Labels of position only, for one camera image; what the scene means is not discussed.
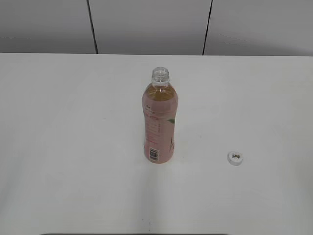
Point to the pink label tea bottle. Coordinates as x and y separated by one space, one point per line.
159 104

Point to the white bottle cap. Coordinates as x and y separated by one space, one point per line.
235 158

